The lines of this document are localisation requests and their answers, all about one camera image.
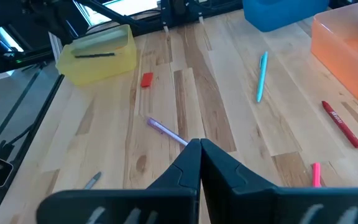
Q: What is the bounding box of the coral red pencil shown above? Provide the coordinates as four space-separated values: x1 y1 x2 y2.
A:
311 162 322 188

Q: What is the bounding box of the red crayon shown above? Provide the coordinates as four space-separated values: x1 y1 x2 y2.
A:
321 100 358 149

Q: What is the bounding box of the orange plastic bin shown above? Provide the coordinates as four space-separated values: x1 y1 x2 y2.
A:
310 0 358 105

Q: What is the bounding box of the red eraser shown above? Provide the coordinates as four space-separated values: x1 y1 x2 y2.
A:
140 72 154 88

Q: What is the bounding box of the yellow plastic bin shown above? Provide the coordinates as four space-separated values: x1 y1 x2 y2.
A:
55 24 137 87

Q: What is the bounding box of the light purple pen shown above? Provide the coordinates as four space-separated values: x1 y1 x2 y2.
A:
146 116 189 147

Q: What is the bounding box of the blue plastic bin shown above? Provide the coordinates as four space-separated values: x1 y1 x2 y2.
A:
242 0 331 33

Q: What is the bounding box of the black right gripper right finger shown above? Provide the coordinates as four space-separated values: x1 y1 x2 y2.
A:
201 139 358 224

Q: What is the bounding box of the teal pen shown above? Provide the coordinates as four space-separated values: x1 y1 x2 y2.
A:
255 50 269 103

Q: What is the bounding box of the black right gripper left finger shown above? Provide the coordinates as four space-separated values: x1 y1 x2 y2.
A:
35 139 202 224

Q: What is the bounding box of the black pencil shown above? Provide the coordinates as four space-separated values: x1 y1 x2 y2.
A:
74 52 116 59

